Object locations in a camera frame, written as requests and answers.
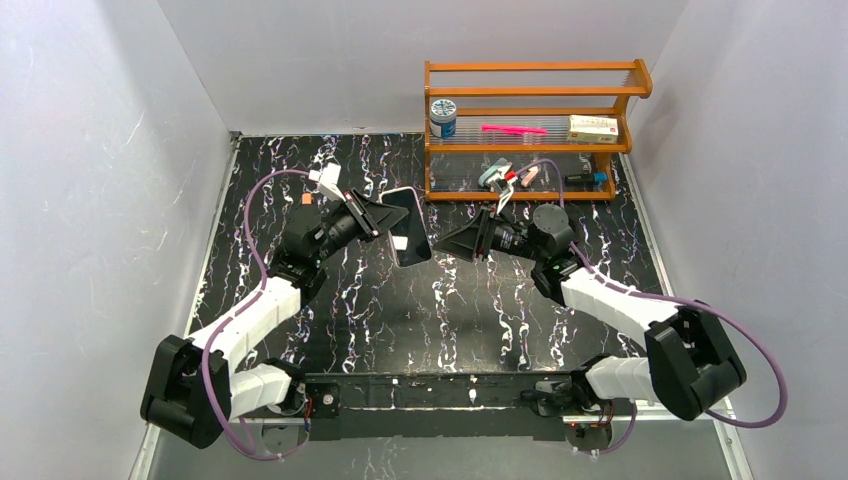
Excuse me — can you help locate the pink pen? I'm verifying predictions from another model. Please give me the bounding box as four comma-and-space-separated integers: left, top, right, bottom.
481, 124, 548, 136

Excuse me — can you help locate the black base bar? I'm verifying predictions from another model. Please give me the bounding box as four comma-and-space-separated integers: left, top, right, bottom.
305, 372, 582, 441

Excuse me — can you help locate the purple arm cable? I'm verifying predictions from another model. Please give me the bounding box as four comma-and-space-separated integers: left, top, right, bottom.
199, 169, 313, 462
510, 158, 790, 456

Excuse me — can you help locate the teal white stapler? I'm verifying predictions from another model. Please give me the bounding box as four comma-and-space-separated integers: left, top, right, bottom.
477, 158, 512, 188

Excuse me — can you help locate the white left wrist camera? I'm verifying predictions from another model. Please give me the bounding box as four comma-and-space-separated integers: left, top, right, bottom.
308, 162, 345, 202

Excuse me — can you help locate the black smartphone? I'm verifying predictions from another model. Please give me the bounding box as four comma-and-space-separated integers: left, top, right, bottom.
385, 192, 433, 268

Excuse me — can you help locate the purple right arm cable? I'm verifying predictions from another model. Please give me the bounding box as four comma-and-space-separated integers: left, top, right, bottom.
510, 158, 790, 456

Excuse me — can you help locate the black blue marker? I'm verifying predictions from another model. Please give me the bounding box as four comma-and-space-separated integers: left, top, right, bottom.
563, 172, 608, 186

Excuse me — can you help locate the orange wooden shelf rack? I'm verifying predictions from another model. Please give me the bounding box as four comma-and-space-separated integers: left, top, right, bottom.
424, 58, 653, 202

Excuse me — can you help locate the pink white clip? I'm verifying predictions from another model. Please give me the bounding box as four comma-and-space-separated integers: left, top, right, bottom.
517, 166, 540, 188

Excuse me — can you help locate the blue white round jar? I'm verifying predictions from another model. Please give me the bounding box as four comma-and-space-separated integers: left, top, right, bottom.
429, 98, 458, 138

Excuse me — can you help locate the pink phone case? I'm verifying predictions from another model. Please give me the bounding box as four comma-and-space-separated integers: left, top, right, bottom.
380, 186, 433, 270

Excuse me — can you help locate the aluminium frame rail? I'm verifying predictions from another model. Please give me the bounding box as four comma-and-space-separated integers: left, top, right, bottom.
619, 397, 738, 425

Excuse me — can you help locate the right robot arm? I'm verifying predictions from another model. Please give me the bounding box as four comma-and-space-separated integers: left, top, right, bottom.
434, 204, 747, 421

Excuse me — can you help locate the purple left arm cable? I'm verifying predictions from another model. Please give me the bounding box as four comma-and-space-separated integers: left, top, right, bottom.
199, 169, 313, 462

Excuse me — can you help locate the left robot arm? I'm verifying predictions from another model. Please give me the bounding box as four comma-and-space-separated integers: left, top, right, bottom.
140, 190, 409, 449

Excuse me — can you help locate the white red small box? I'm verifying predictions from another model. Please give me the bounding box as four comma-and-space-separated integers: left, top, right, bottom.
567, 115, 620, 144

